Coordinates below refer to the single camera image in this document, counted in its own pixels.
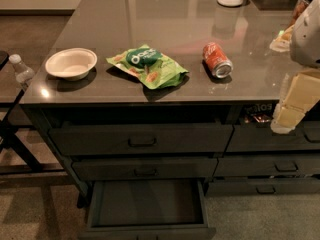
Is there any red soda can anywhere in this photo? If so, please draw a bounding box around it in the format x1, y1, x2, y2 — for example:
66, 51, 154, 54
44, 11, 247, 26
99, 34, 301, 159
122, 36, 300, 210
203, 42, 233, 79

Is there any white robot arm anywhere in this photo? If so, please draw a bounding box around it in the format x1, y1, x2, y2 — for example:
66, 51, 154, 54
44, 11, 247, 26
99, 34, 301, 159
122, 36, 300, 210
271, 0, 320, 134

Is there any glass jar of snacks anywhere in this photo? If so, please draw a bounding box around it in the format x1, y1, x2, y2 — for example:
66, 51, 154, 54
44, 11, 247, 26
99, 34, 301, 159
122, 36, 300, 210
289, 0, 313, 26

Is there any drawer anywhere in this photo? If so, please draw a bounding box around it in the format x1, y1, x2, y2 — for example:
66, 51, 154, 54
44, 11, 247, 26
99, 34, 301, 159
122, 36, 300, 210
72, 157, 217, 181
214, 153, 320, 177
79, 179, 216, 240
206, 178, 320, 197
48, 123, 232, 156
227, 121, 320, 152

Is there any dark cabinet frame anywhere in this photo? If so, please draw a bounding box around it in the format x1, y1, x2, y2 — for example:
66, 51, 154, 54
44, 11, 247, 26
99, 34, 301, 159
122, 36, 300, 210
24, 100, 319, 196

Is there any snack packet in drawer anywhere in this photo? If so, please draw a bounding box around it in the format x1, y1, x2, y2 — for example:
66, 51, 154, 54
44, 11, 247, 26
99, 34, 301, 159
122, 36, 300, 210
243, 103, 273, 123

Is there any green snack bag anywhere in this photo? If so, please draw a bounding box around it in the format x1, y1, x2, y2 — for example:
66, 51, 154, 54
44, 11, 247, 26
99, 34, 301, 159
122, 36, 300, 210
106, 45, 188, 90

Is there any white paper bowl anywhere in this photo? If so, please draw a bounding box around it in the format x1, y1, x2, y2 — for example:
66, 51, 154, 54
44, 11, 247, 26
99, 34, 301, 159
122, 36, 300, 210
45, 48, 97, 81

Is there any clear plastic water bottle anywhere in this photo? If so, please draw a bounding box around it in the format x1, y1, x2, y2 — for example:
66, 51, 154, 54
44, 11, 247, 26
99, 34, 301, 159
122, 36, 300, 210
9, 54, 35, 91

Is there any black side table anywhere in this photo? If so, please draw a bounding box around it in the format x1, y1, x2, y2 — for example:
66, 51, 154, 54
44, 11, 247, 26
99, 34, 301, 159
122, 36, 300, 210
0, 50, 63, 174

